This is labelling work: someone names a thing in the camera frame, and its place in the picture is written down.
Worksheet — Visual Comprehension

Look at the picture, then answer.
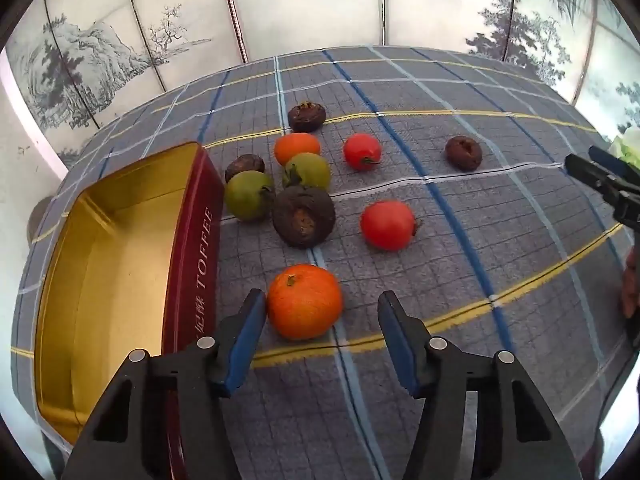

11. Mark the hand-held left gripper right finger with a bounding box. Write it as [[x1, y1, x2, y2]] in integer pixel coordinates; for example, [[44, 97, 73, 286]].
[[377, 290, 583, 480]]

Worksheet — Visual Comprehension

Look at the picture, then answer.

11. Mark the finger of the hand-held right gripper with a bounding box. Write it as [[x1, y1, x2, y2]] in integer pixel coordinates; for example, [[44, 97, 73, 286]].
[[565, 154, 632, 196], [589, 146, 640, 186]]

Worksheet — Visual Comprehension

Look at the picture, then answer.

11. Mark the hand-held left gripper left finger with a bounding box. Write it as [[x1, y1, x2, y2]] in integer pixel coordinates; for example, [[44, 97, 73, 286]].
[[60, 288, 268, 480]]

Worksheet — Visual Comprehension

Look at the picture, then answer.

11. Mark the large orange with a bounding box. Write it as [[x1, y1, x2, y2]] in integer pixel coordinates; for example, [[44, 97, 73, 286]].
[[266, 264, 344, 341]]

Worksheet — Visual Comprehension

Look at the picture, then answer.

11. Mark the large red tomato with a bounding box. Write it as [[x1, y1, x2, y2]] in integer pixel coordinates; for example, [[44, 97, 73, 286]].
[[360, 200, 420, 252]]

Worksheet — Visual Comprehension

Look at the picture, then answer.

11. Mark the small dark brown fruit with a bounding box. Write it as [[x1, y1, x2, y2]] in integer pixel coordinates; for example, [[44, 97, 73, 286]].
[[288, 102, 327, 133], [225, 154, 266, 183], [445, 135, 483, 171]]

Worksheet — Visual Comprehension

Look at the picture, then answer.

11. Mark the large dark brown fruit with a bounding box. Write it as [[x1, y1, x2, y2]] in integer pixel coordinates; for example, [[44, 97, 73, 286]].
[[272, 185, 336, 249]]

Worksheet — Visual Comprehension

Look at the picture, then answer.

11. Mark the red and gold tin box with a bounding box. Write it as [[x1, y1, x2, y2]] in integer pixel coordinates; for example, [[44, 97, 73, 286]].
[[34, 141, 226, 480]]

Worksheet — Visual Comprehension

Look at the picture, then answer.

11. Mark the small red tomato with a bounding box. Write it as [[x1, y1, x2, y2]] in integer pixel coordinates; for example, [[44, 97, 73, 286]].
[[343, 133, 382, 171]]

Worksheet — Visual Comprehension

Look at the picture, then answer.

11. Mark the small orange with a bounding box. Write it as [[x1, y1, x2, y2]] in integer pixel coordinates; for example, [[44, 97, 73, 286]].
[[273, 132, 321, 166]]

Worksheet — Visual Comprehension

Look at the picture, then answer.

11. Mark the person's right hand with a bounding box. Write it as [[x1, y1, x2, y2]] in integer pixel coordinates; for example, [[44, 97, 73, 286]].
[[620, 260, 640, 318]]

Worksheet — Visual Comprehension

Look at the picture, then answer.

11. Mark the green round fruit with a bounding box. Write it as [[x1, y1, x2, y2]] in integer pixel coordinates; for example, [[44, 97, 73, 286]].
[[223, 170, 276, 222], [282, 152, 332, 192]]

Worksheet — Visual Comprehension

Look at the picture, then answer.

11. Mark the painted folding screen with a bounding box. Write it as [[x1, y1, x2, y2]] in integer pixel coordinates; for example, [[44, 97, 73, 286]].
[[5, 0, 640, 161]]

